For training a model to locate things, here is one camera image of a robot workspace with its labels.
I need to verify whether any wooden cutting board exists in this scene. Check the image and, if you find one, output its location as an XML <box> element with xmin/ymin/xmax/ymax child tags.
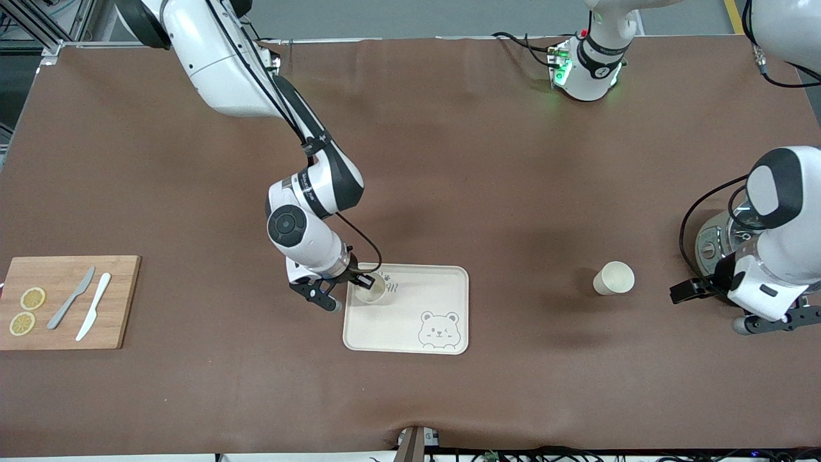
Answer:
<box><xmin>0</xmin><ymin>255</ymin><xmax>142</xmax><ymax>351</ymax></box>

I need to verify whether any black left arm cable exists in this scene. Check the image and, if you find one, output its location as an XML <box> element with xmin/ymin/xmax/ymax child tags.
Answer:
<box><xmin>679</xmin><ymin>175</ymin><xmax>751</xmax><ymax>277</ymax></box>

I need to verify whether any black cable with metal plug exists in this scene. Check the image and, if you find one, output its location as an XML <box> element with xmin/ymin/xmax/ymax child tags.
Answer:
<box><xmin>742</xmin><ymin>0</ymin><xmax>821</xmax><ymax>89</ymax></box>

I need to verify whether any white tray with bear print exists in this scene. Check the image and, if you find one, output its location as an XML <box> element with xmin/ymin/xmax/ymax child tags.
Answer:
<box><xmin>342</xmin><ymin>264</ymin><xmax>470</xmax><ymax>355</ymax></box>

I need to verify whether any pale green electric pot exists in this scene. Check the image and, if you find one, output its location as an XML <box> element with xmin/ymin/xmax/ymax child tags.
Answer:
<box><xmin>695</xmin><ymin>202</ymin><xmax>764</xmax><ymax>278</ymax></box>

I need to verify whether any white plastic cup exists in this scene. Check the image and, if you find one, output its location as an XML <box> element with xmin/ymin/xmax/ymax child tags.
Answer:
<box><xmin>592</xmin><ymin>261</ymin><xmax>636</xmax><ymax>296</ymax></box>
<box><xmin>354</xmin><ymin>273</ymin><xmax>387</xmax><ymax>304</ymax></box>

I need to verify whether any grey plastic knife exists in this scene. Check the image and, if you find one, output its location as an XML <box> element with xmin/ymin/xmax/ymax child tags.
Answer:
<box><xmin>47</xmin><ymin>266</ymin><xmax>96</xmax><ymax>330</ymax></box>

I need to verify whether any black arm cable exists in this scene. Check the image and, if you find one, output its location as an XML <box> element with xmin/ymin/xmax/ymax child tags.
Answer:
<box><xmin>679</xmin><ymin>175</ymin><xmax>751</xmax><ymax>277</ymax></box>
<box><xmin>204</xmin><ymin>0</ymin><xmax>384</xmax><ymax>275</ymax></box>

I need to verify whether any white plastic knife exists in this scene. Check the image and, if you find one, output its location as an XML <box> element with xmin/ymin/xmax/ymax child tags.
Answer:
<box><xmin>76</xmin><ymin>273</ymin><xmax>112</xmax><ymax>342</ymax></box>

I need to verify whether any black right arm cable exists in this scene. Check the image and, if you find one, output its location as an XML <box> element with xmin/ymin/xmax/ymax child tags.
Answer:
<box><xmin>204</xmin><ymin>0</ymin><xmax>384</xmax><ymax>275</ymax></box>

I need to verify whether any aluminium frame profile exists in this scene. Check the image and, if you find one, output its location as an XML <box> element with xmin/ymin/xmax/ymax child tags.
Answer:
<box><xmin>0</xmin><ymin>0</ymin><xmax>97</xmax><ymax>58</ymax></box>

